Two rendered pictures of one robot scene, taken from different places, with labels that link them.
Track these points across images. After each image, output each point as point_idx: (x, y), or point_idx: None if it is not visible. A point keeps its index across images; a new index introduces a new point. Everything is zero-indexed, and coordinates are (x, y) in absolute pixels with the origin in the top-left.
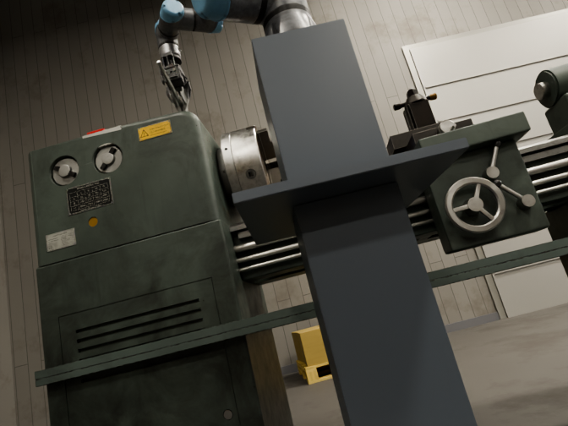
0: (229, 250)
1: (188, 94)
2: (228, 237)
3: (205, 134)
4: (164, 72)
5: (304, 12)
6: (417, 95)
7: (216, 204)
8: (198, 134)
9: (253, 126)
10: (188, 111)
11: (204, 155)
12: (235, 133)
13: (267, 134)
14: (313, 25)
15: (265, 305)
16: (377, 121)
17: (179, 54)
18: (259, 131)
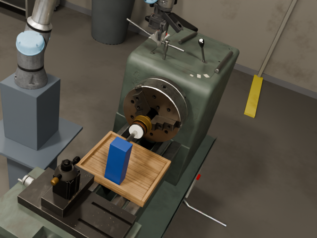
0: (117, 126)
1: (157, 37)
2: (122, 123)
3: (134, 71)
4: (132, 24)
5: (17, 66)
6: (58, 166)
7: (120, 106)
8: (125, 70)
9: (141, 86)
10: (129, 54)
11: (123, 81)
12: (141, 81)
13: (134, 98)
14: (9, 76)
15: (174, 177)
16: (3, 121)
17: (161, 5)
18: (137, 92)
